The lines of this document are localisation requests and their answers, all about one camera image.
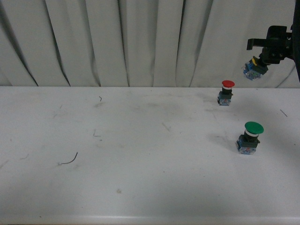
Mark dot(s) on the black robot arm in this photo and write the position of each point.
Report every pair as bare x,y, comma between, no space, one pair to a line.
295,30

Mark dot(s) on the green push button switch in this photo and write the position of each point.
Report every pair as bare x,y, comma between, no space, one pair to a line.
248,142

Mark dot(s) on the white pleated curtain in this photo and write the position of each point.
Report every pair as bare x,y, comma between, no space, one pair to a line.
138,43

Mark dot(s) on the yellow push button switch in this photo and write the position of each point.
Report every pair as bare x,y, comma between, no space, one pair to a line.
254,69

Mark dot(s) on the red push button switch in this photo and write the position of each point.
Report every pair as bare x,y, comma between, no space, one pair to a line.
225,95

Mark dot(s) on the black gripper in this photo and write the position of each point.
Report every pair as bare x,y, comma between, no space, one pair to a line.
277,46

